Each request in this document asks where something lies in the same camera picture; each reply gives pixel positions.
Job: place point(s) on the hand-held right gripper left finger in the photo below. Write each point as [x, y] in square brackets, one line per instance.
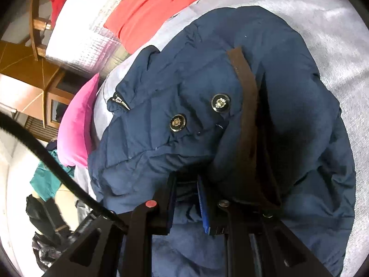
[170, 202]

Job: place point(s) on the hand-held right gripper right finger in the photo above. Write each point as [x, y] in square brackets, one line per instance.
[203, 207]

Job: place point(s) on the navy blue padded jacket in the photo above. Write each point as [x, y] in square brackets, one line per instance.
[201, 72]

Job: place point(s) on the pink pillow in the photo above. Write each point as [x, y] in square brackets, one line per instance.
[77, 121]

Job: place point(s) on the teal garment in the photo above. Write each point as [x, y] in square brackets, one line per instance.
[43, 181]

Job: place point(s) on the black garment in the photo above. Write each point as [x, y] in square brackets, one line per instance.
[40, 213]

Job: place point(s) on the black shiny jacket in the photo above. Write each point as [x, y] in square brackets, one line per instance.
[43, 251]

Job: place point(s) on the cream leather sofa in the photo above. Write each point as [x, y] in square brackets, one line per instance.
[17, 193]

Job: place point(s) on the wooden cabinet with glass panels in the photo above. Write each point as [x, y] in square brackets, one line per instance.
[34, 104]

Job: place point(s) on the red-orange pillow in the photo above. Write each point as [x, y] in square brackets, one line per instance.
[144, 14]

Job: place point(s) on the silver foil insulation mat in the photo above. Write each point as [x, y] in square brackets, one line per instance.
[83, 28]

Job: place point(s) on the grey bed sheet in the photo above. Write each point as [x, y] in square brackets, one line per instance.
[331, 34]

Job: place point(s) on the wooden stair banister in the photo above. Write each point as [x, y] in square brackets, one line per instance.
[36, 23]

